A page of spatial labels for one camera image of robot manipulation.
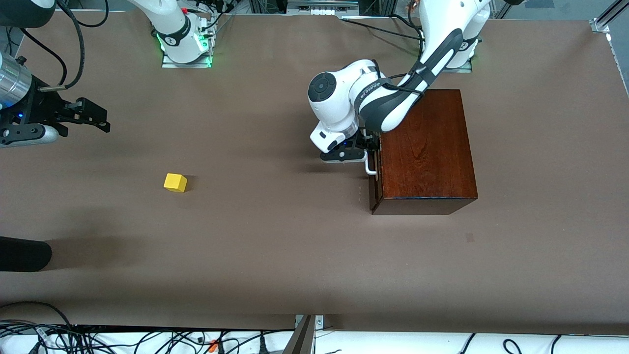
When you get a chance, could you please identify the yellow wooden block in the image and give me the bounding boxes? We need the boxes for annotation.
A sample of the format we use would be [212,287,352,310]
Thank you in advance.
[164,173,188,193]

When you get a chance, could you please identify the dark brown wooden cabinet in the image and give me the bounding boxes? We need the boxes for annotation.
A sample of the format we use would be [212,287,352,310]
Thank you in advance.
[371,88,478,216]

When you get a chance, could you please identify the grey power strip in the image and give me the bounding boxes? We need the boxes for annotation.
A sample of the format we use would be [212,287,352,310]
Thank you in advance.
[286,0,359,16]

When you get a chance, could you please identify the black cylindrical object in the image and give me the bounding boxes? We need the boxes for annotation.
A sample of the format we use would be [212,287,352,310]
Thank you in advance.
[0,236,53,272]

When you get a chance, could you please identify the aluminium profile beam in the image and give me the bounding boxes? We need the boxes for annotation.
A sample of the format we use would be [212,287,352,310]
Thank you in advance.
[283,315,316,354]

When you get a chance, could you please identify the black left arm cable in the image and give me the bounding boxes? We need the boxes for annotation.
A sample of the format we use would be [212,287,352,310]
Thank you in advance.
[371,59,428,96]

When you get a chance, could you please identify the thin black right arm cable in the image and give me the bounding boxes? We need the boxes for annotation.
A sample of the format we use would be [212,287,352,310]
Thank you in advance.
[19,27,66,84]

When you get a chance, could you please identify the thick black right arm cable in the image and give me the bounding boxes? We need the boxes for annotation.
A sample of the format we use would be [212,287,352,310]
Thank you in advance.
[39,0,85,92]

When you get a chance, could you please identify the looped black right arm cable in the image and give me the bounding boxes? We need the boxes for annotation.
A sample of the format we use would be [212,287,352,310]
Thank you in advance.
[68,0,109,28]

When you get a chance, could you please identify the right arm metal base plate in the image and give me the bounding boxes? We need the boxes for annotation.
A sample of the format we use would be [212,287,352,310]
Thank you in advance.
[161,15,213,68]

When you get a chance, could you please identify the black cable on table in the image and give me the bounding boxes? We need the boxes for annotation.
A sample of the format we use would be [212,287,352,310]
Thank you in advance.
[342,17,424,41]

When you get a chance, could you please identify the arched black cable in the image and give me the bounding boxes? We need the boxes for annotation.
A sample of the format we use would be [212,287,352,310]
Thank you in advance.
[0,301,73,326]

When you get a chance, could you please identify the aluminium frame rail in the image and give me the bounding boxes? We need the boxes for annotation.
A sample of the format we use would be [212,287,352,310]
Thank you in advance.
[590,0,629,34]

